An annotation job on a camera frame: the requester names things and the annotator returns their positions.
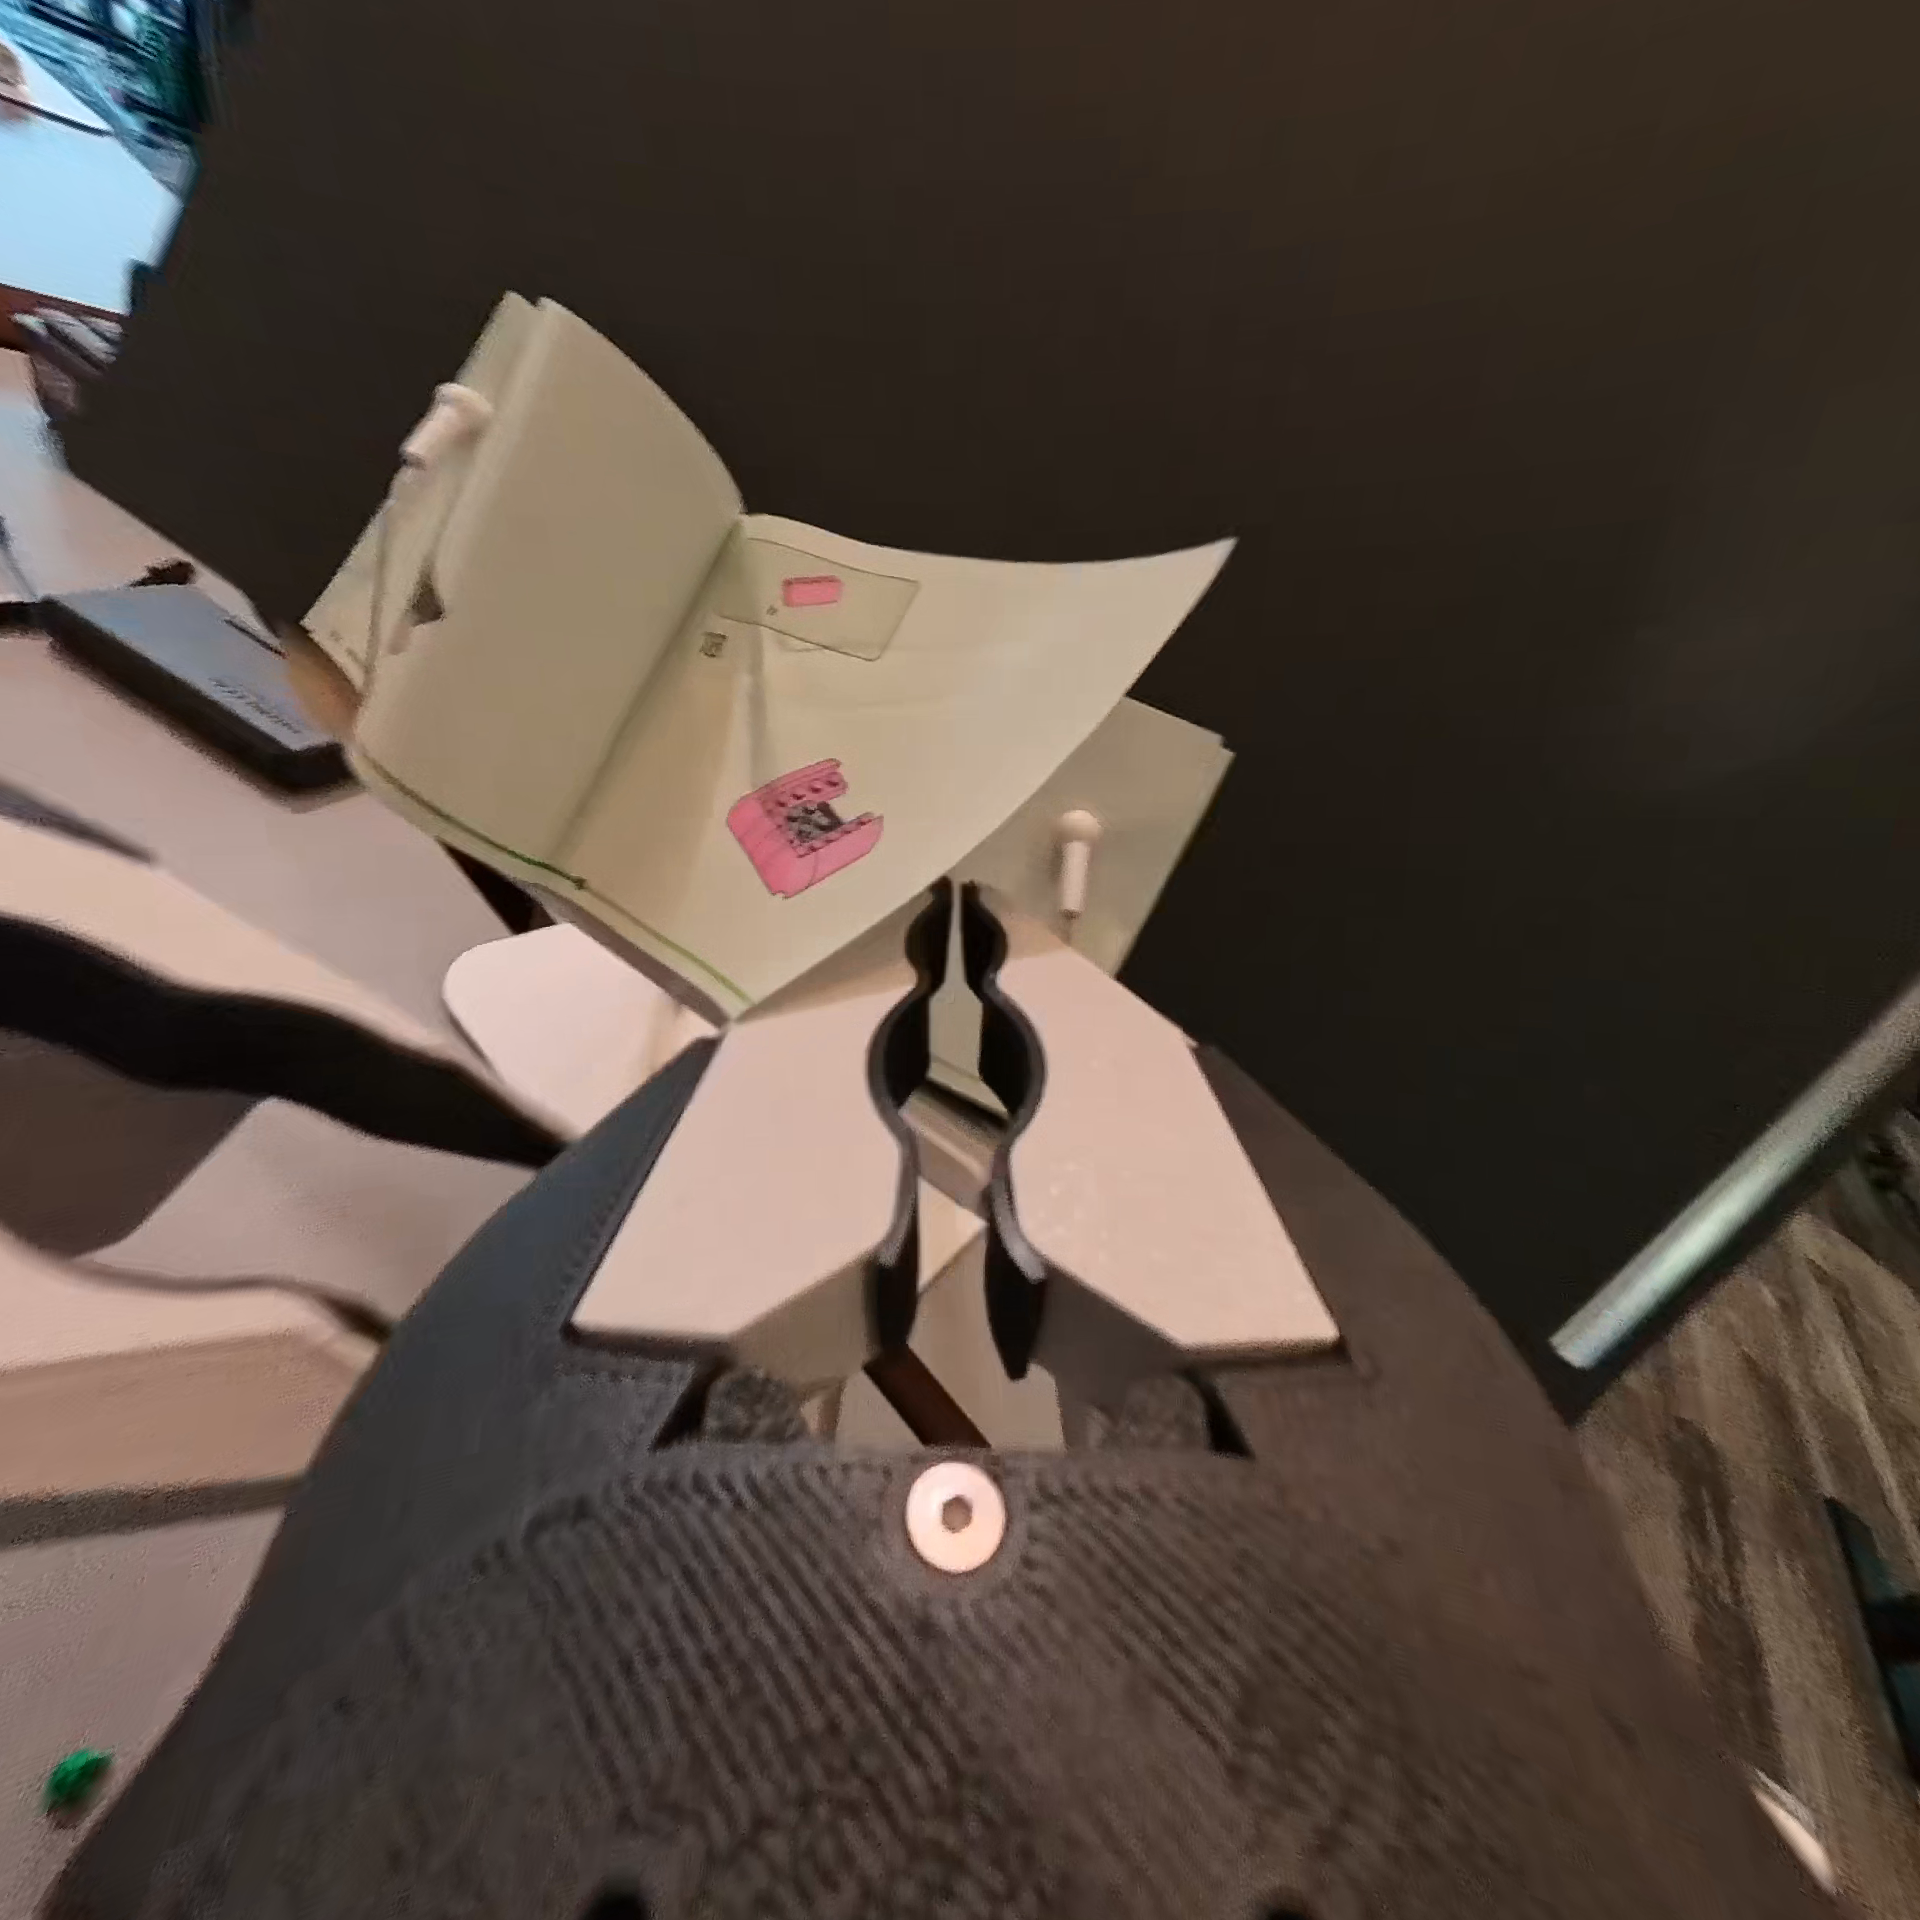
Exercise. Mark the silver metal bar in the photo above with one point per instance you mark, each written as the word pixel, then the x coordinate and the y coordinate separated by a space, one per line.
pixel 1725 1184

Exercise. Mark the instruction booklet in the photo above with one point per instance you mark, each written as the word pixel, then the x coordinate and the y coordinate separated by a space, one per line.
pixel 600 675

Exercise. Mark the black flat box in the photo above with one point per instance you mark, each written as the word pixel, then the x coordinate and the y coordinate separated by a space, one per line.
pixel 182 675

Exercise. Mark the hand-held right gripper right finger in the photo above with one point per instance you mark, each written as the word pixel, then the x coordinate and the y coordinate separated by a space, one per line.
pixel 1171 1200

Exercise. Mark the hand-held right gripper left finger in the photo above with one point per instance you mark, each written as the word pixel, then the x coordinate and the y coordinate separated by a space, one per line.
pixel 750 1200

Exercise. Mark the white book stand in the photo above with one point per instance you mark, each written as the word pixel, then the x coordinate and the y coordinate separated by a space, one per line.
pixel 525 1003

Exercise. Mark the black divider panel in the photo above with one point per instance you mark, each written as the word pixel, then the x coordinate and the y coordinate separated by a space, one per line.
pixel 1202 300

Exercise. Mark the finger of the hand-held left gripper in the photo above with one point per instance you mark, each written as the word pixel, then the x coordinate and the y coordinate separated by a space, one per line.
pixel 226 961
pixel 149 1394

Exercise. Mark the green round flower plate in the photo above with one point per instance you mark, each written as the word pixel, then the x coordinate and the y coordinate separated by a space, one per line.
pixel 77 1781

